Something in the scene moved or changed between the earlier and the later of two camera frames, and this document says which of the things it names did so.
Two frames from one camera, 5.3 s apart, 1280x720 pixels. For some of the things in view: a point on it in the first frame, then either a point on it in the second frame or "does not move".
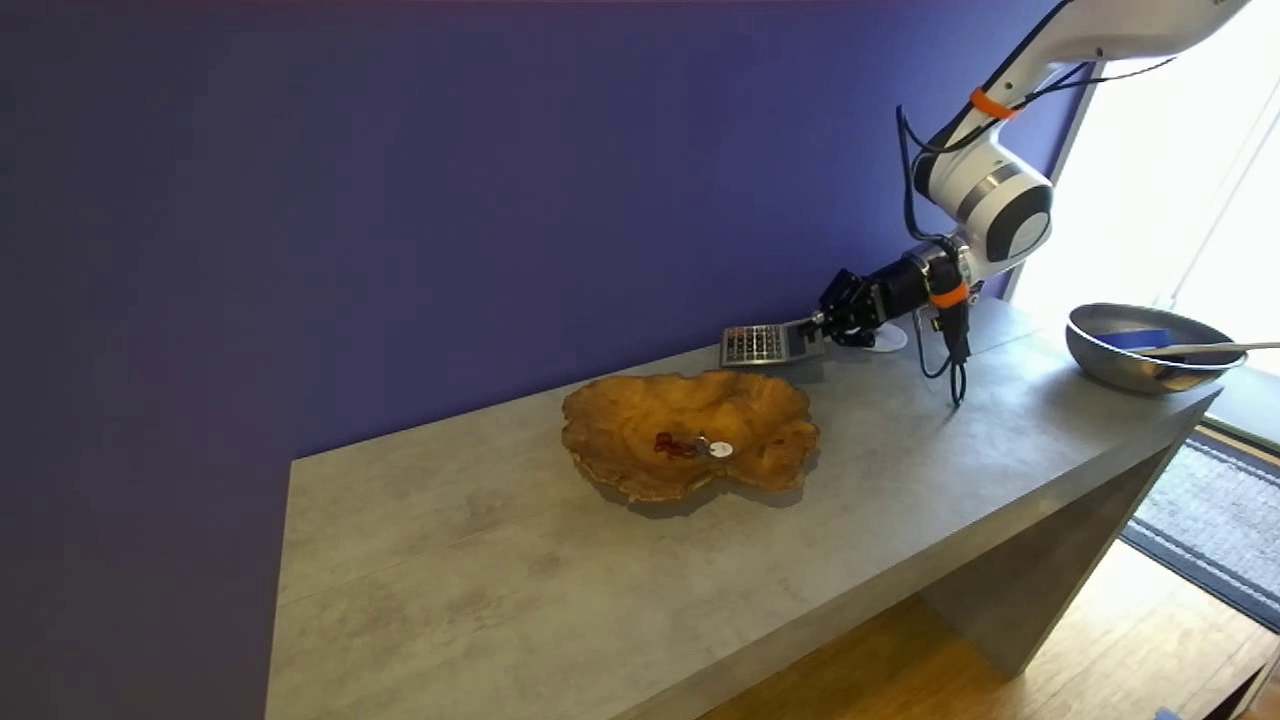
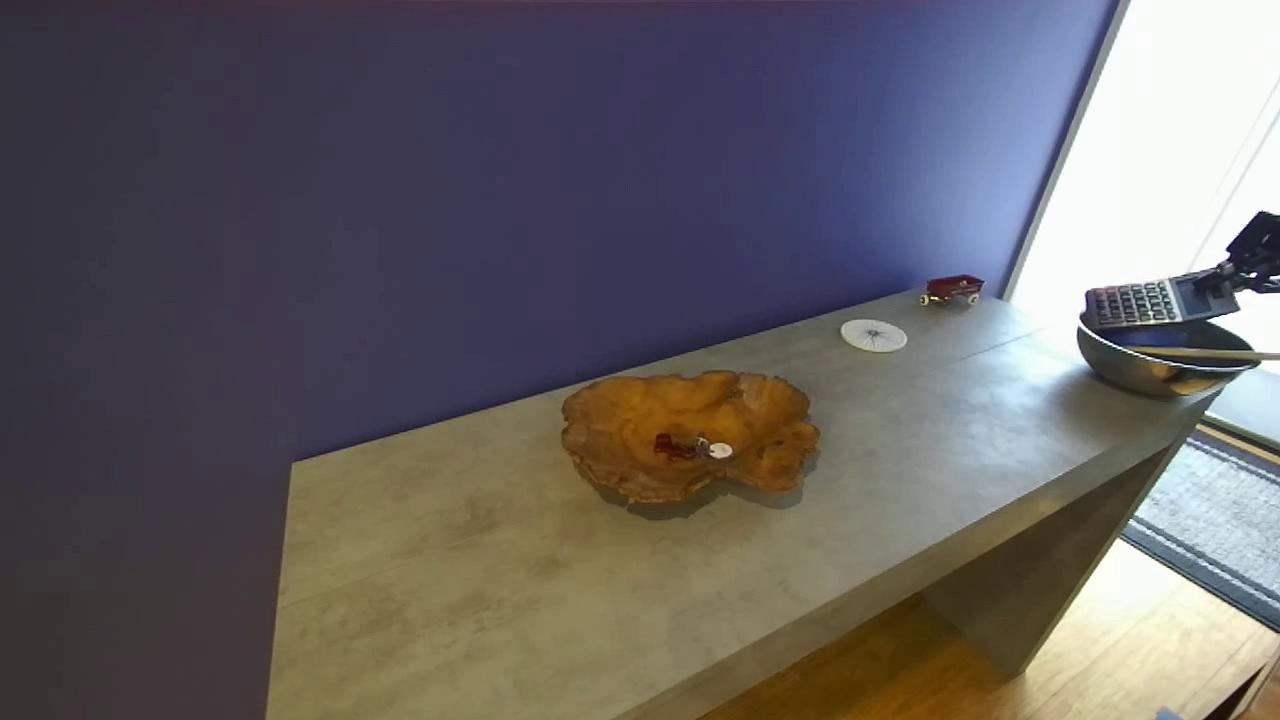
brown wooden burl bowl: [674, 437] does not move
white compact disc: [889, 338] does not move
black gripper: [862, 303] -> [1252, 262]
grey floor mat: [1212, 522] does not move
